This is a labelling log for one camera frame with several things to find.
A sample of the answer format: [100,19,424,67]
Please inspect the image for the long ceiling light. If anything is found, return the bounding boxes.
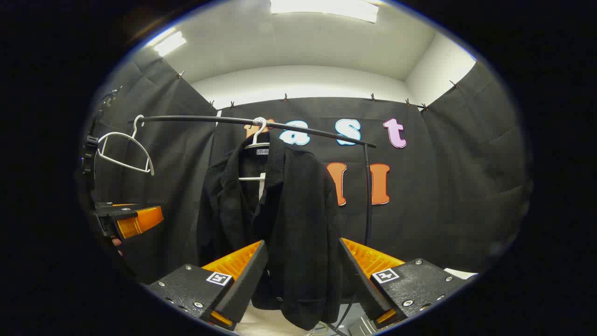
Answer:
[271,0,379,23]

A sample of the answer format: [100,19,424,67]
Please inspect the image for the white board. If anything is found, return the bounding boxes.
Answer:
[443,267,479,280]

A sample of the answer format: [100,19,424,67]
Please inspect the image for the white wire hanger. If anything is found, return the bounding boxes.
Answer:
[96,114,155,176]

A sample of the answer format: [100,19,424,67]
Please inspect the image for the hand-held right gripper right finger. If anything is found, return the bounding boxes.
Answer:
[338,237,469,329]

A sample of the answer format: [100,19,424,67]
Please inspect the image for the white plastic clothes hanger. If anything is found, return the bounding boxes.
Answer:
[238,117,271,201]

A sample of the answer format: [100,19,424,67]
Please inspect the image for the black clothes rack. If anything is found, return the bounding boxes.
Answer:
[128,114,377,327]

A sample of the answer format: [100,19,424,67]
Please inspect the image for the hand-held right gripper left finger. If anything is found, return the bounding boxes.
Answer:
[142,239,270,332]

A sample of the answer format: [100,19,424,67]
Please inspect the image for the thin floor cables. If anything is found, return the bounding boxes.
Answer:
[308,321,337,336]

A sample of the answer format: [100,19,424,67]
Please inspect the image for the row of backdrop clips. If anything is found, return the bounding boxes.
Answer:
[176,70,460,112]

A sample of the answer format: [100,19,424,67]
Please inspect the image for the black backdrop cloth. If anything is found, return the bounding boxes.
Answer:
[89,47,532,299]

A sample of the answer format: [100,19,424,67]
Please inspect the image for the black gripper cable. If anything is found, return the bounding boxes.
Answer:
[89,85,123,138]

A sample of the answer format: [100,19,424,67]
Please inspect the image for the black knit jacket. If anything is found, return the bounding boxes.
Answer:
[196,132,346,331]

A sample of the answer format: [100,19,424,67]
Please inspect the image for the small ceiling light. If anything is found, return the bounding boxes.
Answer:
[152,30,187,57]

